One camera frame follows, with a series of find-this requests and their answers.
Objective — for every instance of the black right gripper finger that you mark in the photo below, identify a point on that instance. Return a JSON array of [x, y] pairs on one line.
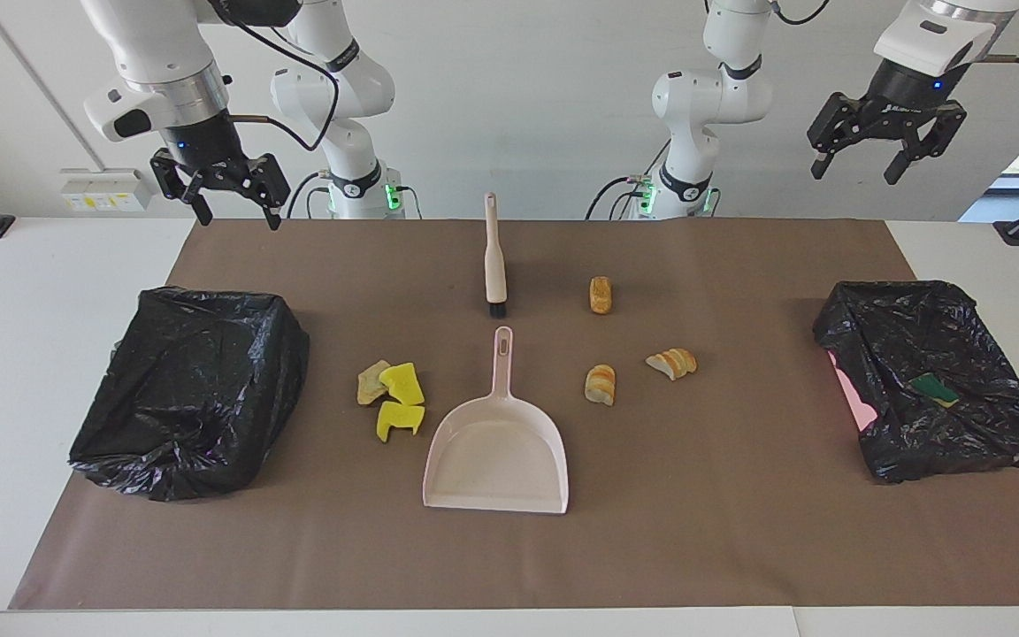
[[178, 177], [266, 181]]

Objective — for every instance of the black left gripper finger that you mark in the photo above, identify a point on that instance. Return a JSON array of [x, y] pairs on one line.
[[938, 124], [837, 119]]

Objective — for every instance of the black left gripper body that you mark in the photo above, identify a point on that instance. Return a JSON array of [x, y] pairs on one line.
[[903, 97]]

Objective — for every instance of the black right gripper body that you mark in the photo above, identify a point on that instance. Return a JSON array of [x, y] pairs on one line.
[[209, 146]]

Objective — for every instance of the tan worn sponge piece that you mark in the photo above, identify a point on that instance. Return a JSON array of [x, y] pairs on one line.
[[371, 382]]

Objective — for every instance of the yellow sponge green backed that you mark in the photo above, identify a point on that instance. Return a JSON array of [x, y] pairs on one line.
[[403, 382]]

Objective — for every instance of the notched yellow sponge piece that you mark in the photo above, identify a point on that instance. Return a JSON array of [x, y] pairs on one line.
[[394, 418]]

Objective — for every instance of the brown bread roll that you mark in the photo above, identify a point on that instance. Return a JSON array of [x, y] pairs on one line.
[[601, 295]]

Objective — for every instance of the sliced bread piece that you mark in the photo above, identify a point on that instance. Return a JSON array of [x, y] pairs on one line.
[[671, 363]]

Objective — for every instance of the pink plastic dustpan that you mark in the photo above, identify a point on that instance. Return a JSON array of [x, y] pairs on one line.
[[496, 451]]

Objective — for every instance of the striped croissant bread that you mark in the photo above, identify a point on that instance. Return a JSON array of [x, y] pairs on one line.
[[600, 385]]

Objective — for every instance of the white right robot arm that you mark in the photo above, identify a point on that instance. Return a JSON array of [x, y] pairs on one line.
[[164, 53]]

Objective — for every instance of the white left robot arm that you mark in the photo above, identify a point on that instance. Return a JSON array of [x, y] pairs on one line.
[[704, 97]]

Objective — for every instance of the black bag covered bin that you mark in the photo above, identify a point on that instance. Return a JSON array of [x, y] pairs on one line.
[[191, 389]]

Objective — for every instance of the right black bag bin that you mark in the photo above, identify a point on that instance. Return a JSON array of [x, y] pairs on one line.
[[916, 336]]

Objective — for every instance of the pink plastic bin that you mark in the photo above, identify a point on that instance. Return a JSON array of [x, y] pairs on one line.
[[854, 398]]

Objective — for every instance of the green and yellow sponge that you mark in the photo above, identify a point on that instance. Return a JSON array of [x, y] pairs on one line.
[[934, 387]]

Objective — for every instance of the brown paper table mat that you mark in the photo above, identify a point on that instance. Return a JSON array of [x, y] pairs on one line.
[[695, 531]]

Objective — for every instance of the white wall outlet box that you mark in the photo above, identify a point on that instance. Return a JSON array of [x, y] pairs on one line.
[[107, 188]]

